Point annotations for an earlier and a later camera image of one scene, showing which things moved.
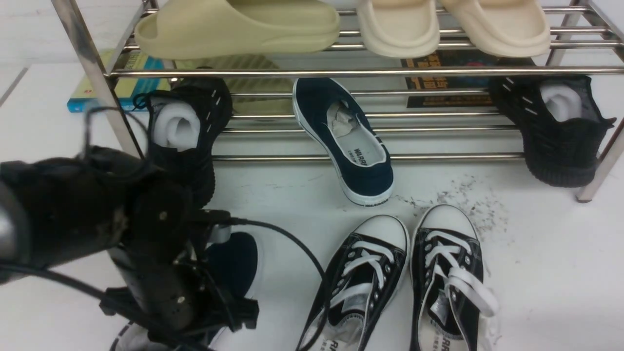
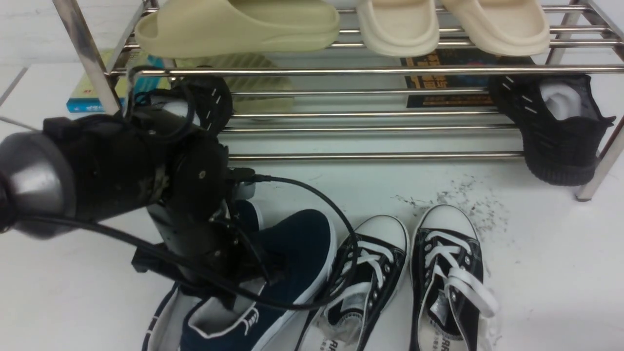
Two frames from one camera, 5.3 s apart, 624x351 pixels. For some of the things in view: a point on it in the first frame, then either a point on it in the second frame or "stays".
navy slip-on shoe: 360,163 → 299,250
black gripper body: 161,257 → 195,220
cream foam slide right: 511,29 stays
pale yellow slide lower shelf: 259,86 stays
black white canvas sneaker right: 447,291 stays
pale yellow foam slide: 183,29 stays
